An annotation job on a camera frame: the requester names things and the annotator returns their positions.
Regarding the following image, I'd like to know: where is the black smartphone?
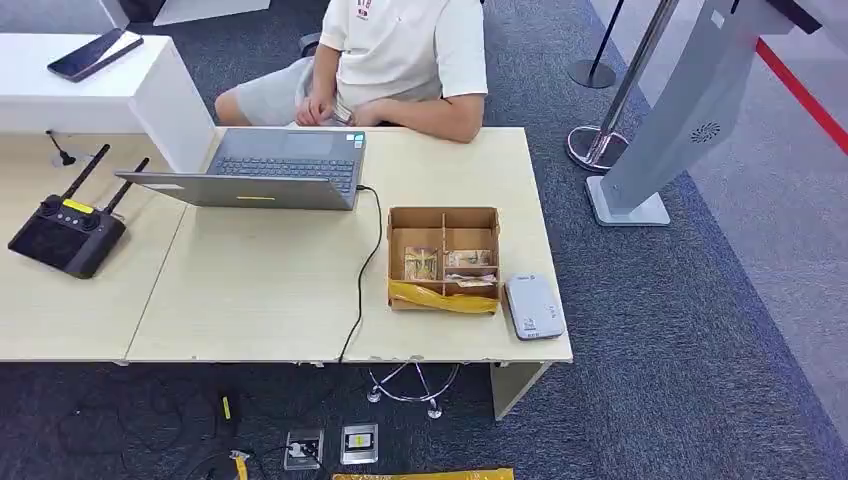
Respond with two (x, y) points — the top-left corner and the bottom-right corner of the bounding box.
(46, 27), (145, 83)

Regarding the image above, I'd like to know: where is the person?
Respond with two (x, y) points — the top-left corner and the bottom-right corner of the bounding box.
(215, 0), (490, 145)

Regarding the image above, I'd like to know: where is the grey laptop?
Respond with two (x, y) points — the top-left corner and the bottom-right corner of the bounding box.
(114, 127), (368, 212)

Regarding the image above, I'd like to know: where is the pale grey card reader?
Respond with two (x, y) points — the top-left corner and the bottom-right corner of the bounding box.
(504, 273), (568, 342)

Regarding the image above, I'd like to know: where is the wooden card box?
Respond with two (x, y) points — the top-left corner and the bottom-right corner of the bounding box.
(386, 205), (502, 315)

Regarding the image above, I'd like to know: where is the person's left hand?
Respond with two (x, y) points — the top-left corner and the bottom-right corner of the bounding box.
(349, 99), (392, 128)

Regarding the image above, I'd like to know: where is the person's right hand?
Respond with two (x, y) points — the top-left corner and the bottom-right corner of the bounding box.
(294, 92), (339, 128)

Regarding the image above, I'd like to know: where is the grey kiosk stand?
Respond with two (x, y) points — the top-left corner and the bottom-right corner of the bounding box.
(584, 0), (833, 229)

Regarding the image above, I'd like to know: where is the grey partition panel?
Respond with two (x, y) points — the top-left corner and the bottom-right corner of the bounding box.
(0, 0), (130, 34)

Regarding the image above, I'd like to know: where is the floor socket box yellow label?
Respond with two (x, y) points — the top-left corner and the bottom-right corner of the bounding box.
(339, 423), (380, 466)

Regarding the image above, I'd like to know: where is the black tool with yellow label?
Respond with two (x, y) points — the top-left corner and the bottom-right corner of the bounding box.
(217, 390), (241, 439)

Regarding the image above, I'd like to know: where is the wide printed card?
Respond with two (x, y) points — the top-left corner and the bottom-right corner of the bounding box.
(445, 248), (494, 269)

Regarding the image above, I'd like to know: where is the black laptop power cable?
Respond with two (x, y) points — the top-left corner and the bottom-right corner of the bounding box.
(337, 185), (386, 364)

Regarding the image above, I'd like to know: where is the upright printed card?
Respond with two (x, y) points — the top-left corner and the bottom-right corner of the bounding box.
(404, 246), (440, 282)

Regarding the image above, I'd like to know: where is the chrome stanchion post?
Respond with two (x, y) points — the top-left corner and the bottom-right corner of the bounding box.
(566, 0), (684, 175)

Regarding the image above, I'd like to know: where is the white furniture panel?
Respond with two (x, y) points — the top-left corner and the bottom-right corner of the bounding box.
(152, 0), (272, 26)

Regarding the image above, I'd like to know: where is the black remote controller with antennas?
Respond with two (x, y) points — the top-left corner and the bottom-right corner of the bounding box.
(7, 143), (151, 280)

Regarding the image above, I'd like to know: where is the open floor socket box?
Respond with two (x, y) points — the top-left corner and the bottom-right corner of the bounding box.
(284, 429), (325, 472)

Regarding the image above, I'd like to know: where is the white counter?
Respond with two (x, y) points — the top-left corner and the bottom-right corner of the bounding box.
(0, 33), (217, 174)

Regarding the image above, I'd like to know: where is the chrome chair base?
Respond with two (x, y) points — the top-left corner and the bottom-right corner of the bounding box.
(366, 361), (462, 421)

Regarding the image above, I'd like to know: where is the flat pale card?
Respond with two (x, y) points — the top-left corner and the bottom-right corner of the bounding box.
(445, 271), (498, 288)

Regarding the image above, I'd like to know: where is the small black desk stand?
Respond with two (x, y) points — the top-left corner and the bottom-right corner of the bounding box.
(44, 129), (77, 167)

